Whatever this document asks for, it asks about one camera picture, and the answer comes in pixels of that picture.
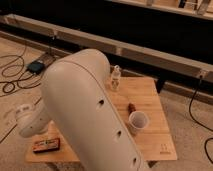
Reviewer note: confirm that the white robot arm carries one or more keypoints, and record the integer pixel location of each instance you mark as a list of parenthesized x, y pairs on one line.
[(74, 97)]

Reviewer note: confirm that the clear plastic bottle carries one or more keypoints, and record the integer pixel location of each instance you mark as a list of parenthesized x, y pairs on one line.
[(115, 78)]

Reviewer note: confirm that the small brown object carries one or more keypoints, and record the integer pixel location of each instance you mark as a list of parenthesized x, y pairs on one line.
[(131, 108)]

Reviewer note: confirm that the long wooden beam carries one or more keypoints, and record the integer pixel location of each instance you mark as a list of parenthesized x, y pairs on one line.
[(149, 56)]

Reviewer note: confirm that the blue power adapter box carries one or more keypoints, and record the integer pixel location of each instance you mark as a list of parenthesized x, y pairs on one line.
[(35, 67)]

